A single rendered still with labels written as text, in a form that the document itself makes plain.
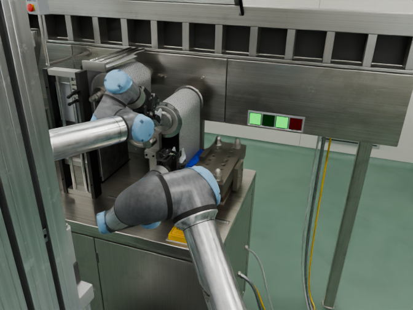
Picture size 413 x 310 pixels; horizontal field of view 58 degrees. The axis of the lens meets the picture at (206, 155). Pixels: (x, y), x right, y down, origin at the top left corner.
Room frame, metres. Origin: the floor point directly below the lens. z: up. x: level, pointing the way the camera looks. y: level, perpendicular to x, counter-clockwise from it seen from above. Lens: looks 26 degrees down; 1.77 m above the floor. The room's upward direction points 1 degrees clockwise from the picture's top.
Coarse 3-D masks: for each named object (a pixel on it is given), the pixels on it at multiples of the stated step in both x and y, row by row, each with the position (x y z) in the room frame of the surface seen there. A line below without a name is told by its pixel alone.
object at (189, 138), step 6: (198, 120) 1.55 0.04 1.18; (186, 126) 1.41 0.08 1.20; (192, 126) 1.48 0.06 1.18; (198, 126) 1.55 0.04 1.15; (180, 132) 1.35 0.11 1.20; (186, 132) 1.41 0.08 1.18; (192, 132) 1.48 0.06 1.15; (198, 132) 1.55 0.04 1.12; (180, 138) 1.35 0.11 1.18; (186, 138) 1.41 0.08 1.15; (192, 138) 1.48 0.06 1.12; (198, 138) 1.55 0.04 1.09; (180, 144) 1.35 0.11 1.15; (186, 144) 1.41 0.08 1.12; (192, 144) 1.48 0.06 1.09; (198, 144) 1.55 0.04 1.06; (180, 150) 1.35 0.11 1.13; (186, 150) 1.41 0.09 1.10; (192, 150) 1.48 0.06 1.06; (198, 150) 1.55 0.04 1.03; (186, 156) 1.41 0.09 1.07; (192, 156) 1.48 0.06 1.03; (186, 162) 1.41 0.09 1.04
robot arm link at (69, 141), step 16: (128, 112) 1.00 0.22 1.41; (64, 128) 0.82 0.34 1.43; (80, 128) 0.84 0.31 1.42; (96, 128) 0.87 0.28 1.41; (112, 128) 0.90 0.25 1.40; (128, 128) 0.93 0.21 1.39; (144, 128) 0.95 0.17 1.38; (64, 144) 0.79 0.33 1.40; (80, 144) 0.82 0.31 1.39; (96, 144) 0.85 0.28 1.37; (112, 144) 0.90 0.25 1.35
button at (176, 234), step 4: (176, 228) 1.10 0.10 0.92; (172, 232) 1.08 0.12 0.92; (176, 232) 1.08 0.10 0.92; (180, 232) 1.08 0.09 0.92; (168, 236) 1.07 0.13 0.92; (172, 236) 1.06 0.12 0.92; (176, 236) 1.06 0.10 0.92; (180, 236) 1.06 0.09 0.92; (176, 240) 1.06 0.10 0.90; (180, 240) 1.05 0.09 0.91; (184, 240) 1.05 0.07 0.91
